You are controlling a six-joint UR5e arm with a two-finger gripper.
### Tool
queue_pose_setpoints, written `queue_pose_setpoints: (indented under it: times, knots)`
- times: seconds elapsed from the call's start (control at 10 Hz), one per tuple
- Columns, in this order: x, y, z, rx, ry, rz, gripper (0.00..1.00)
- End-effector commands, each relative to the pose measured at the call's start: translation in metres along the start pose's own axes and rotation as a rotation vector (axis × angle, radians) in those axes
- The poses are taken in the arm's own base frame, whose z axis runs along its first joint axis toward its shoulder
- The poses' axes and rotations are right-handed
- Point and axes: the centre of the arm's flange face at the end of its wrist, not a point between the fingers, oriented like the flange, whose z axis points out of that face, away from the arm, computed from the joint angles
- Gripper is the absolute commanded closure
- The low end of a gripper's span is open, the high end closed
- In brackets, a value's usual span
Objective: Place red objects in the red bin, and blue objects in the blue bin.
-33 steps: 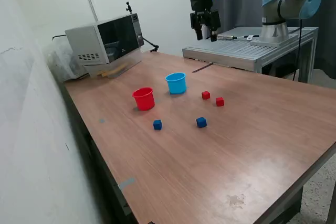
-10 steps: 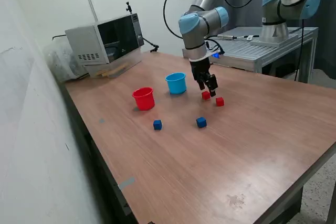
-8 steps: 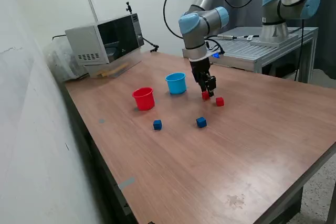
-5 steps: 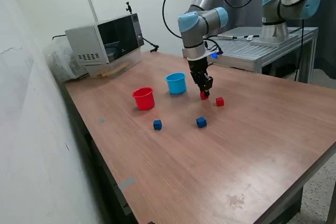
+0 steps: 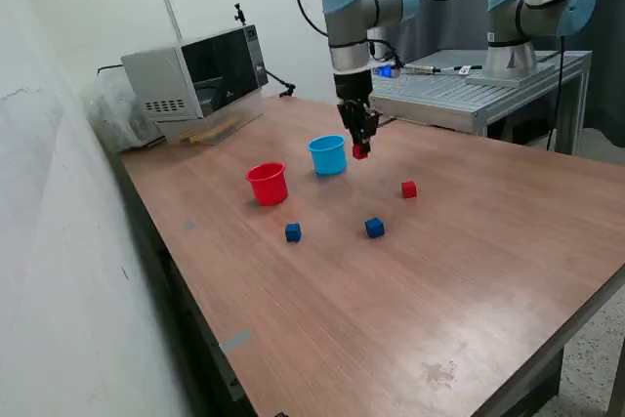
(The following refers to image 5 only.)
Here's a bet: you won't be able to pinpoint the dark metal table frame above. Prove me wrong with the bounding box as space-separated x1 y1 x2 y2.
115 150 625 417

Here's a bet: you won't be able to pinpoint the silver microwave oven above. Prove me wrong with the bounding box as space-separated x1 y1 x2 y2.
120 23 271 121

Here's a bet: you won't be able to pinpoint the clear plastic bag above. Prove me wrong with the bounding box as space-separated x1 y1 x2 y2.
80 75 165 154

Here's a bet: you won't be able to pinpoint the red plastic cup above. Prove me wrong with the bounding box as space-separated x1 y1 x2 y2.
245 161 290 207

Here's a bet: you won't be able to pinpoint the dark grey curtain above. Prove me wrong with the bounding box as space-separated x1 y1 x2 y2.
379 0 625 148

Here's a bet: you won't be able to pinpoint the silver connector with cable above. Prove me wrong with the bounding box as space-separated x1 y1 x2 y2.
402 63 484 77

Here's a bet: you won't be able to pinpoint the blue plastic cup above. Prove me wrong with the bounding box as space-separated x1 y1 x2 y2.
307 134 349 177

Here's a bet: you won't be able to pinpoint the wooden sticks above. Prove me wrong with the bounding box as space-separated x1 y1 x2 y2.
178 117 240 145

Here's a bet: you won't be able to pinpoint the black cable hanging from arm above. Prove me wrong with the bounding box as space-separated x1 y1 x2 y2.
545 34 567 151

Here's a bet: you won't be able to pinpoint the clear acrylic riser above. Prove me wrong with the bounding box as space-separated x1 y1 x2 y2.
155 93 267 147

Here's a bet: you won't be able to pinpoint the aluminium robot stand table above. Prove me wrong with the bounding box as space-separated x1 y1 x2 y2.
338 49 594 155

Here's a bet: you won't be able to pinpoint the long grey tape strip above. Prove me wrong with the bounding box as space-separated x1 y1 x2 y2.
219 329 253 354

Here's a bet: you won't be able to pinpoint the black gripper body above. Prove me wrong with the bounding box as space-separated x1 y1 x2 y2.
333 70 382 131

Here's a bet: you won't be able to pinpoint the thin white rod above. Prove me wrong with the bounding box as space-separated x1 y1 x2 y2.
163 0 185 42

